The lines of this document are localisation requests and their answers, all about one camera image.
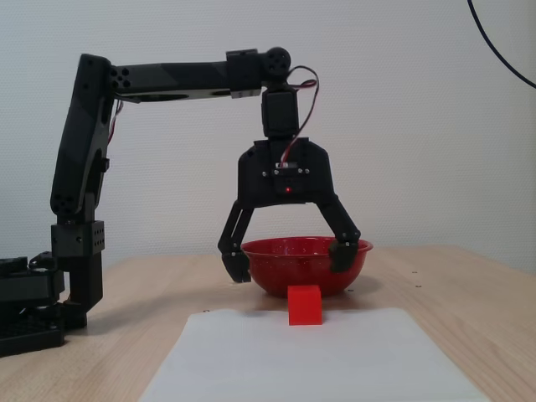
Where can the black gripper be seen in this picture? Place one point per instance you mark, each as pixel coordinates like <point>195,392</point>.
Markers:
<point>256,184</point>

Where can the red cube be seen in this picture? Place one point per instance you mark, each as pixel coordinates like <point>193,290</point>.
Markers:
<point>305,307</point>

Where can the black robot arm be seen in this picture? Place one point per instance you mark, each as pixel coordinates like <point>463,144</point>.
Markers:
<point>176,77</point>

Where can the red speckled bowl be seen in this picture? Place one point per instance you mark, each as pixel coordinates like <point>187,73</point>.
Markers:
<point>293,268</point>

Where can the white paper sheet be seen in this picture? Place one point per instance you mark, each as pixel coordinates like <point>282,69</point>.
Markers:
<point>314,360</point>

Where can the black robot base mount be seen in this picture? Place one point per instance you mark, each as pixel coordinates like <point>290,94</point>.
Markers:
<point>29,289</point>

